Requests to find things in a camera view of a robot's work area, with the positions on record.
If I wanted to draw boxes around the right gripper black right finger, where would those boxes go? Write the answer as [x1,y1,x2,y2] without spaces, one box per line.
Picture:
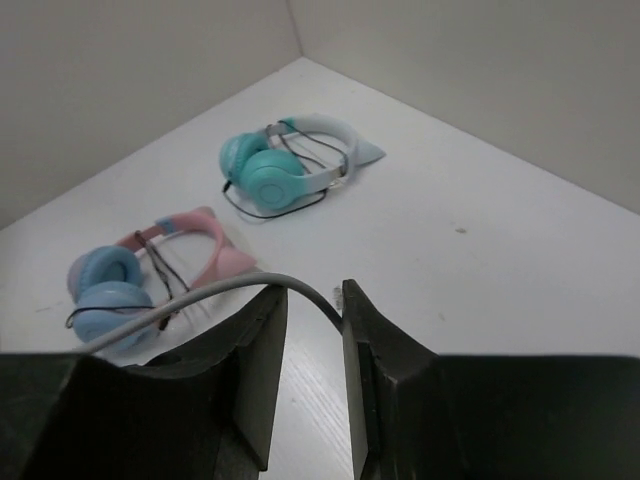
[342,280,639,479]

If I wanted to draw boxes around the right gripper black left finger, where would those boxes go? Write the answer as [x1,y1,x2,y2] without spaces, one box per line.
[1,287,287,479]

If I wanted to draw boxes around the pink blue cat-ear headphones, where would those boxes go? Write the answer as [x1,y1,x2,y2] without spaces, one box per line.
[65,206,256,343]

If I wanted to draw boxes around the teal white cat-ear headphones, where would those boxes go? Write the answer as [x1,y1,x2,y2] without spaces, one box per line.
[219,114,386,220]

